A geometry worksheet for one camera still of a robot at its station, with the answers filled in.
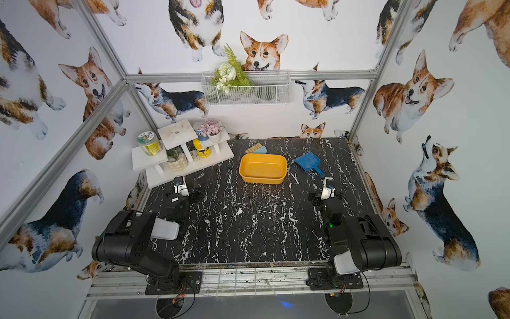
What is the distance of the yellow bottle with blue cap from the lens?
0.97 metres

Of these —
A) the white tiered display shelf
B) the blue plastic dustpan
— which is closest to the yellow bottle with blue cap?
the white tiered display shelf

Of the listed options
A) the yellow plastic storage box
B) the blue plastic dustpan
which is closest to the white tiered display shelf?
the yellow plastic storage box

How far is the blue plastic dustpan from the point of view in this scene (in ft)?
3.58

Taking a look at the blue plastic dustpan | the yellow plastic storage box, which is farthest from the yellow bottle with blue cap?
the blue plastic dustpan

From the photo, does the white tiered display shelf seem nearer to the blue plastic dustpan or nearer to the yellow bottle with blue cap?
the yellow bottle with blue cap

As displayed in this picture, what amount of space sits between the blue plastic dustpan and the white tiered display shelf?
40 cm

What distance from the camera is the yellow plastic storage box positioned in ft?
3.42

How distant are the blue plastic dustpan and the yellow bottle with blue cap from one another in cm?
50

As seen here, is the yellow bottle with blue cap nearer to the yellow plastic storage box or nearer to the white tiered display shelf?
the white tiered display shelf

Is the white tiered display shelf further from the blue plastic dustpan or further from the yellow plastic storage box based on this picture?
the blue plastic dustpan

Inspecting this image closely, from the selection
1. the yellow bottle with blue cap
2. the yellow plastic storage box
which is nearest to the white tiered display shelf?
the yellow bottle with blue cap

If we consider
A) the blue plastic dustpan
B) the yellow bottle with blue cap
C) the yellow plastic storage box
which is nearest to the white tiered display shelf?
the yellow bottle with blue cap

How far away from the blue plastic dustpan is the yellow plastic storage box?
10cm

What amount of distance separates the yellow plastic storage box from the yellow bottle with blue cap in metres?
0.19
